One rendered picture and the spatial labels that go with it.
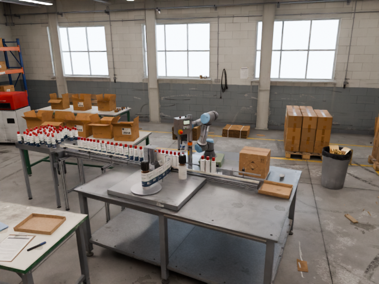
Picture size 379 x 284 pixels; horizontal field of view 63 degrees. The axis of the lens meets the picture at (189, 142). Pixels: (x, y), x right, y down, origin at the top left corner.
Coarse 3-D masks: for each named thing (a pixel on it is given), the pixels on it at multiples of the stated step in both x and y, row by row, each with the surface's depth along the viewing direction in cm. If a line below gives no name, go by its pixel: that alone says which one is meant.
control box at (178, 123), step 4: (176, 120) 343; (180, 120) 342; (176, 124) 344; (180, 124) 344; (188, 124) 349; (176, 128) 346; (180, 128) 345; (176, 132) 348; (184, 132) 349; (188, 132) 352
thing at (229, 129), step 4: (224, 128) 786; (228, 128) 787; (232, 128) 787; (236, 128) 787; (240, 128) 786; (244, 128) 786; (248, 128) 786; (224, 132) 784; (228, 132) 780; (232, 132) 779; (236, 132) 774; (240, 132) 769; (244, 132) 767; (248, 132) 788; (224, 136) 787; (228, 136) 784; (232, 136) 781; (236, 136) 777; (240, 136) 774; (244, 136) 770
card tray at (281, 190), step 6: (264, 180) 330; (264, 186) 323; (270, 186) 323; (276, 186) 323; (282, 186) 323; (288, 186) 320; (258, 192) 308; (264, 192) 306; (270, 192) 303; (276, 192) 309; (282, 192) 309; (288, 192) 309; (288, 198) 296
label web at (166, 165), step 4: (160, 156) 356; (164, 156) 348; (164, 160) 350; (160, 164) 360; (164, 164) 324; (168, 164) 334; (164, 168) 326; (168, 168) 335; (164, 172) 326; (168, 172) 336; (164, 176) 328
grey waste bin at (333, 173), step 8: (328, 160) 488; (336, 160) 479; (328, 168) 493; (336, 168) 484; (344, 168) 484; (328, 176) 496; (336, 176) 489; (344, 176) 492; (328, 184) 499; (336, 184) 494
